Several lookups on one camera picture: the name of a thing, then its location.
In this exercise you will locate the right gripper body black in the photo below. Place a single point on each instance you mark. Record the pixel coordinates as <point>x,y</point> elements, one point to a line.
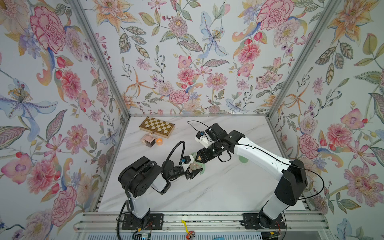
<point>213,151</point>

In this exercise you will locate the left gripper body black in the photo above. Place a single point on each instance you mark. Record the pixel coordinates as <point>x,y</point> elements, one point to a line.
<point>177,173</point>

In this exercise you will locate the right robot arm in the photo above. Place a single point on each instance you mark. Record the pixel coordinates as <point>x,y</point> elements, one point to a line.
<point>290,174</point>

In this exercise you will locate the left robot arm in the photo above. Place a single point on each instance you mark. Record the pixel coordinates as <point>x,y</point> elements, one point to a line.
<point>143,174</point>

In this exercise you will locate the green bottle cap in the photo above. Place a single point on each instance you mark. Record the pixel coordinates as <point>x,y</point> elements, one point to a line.
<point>243,159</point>

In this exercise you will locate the pink black cube box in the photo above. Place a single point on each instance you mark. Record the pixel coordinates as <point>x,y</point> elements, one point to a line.
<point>148,140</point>

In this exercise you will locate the wooden chess board box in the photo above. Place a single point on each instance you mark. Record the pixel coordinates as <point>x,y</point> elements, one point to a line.
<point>157,127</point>

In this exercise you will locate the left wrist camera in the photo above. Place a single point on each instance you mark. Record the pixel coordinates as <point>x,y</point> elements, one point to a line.
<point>186,161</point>

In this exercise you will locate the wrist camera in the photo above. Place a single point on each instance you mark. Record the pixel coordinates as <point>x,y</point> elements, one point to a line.
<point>186,161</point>
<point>203,139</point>

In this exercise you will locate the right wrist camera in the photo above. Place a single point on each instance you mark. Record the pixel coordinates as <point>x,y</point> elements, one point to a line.
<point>203,139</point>

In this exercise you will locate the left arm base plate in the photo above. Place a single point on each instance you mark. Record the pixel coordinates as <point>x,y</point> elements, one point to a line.
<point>149,221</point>

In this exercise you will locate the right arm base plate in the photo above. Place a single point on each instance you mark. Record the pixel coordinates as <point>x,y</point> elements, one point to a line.
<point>256,221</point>

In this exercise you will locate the aluminium mounting rail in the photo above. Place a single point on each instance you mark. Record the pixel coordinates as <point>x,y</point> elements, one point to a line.
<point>293,221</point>

